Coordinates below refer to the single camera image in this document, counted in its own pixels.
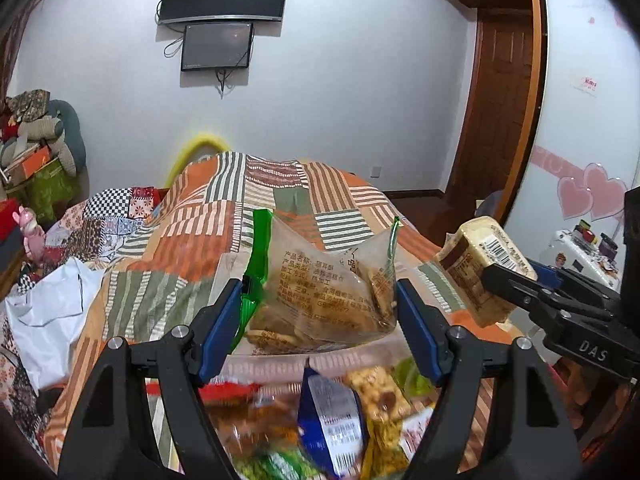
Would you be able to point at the pink toy figure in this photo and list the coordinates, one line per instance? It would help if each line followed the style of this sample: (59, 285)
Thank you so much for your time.
(32, 235)

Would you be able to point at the grey round cushion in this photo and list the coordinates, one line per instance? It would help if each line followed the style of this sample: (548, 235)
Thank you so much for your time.
(75, 130)

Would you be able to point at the yellow hoop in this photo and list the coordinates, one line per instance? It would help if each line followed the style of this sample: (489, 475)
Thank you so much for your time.
(200, 142)

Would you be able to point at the wall socket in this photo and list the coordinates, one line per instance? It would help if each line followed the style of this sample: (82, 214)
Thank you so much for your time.
(375, 171)

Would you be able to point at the pink heart stickers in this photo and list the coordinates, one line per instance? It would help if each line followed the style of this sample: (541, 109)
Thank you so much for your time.
(590, 192)

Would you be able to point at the patchwork quilt bed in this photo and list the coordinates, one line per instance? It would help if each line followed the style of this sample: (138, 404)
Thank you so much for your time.
(200, 240)

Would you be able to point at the checkered patchwork sheet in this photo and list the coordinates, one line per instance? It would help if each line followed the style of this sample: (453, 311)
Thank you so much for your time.
(110, 210)

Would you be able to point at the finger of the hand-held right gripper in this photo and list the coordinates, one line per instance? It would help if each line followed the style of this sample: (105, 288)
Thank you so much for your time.
(550, 274)
(510, 285)

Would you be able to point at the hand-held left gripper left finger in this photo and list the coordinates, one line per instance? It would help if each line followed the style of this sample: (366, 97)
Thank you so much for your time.
(220, 332)

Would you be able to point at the white plastic bag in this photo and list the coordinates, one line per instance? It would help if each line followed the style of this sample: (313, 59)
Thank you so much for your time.
(55, 320)

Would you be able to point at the green gift bag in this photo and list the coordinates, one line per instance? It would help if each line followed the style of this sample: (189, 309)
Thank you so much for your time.
(52, 187)

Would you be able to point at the clear cookie bag green edge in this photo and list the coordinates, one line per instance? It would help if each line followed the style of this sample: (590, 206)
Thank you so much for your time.
(320, 285)

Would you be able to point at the pile of assorted snack packets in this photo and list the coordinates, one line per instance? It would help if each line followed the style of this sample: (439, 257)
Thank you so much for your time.
(250, 420)

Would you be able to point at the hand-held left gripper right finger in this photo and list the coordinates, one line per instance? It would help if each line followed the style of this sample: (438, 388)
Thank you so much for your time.
(421, 335)

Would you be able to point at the small black monitor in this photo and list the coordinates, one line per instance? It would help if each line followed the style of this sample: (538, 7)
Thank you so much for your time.
(217, 45)

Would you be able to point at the brown wooden door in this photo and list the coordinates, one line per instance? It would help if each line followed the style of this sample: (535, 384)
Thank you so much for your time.
(500, 110)

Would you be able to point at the white wardrobe sliding door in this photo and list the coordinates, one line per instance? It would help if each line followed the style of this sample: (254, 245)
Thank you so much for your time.
(585, 35)

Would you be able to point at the white appliance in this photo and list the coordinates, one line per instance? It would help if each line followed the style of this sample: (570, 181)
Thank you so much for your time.
(575, 260)

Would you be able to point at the cream snack packet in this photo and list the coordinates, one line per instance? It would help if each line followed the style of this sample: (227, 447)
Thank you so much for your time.
(477, 240)

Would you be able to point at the clear plastic box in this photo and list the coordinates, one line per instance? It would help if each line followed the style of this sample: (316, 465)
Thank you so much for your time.
(280, 360)

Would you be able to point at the blue foil snack pouch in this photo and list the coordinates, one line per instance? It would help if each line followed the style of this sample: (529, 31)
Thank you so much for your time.
(330, 425)

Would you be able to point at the orange box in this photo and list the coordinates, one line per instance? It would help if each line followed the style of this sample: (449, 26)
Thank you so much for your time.
(40, 160)

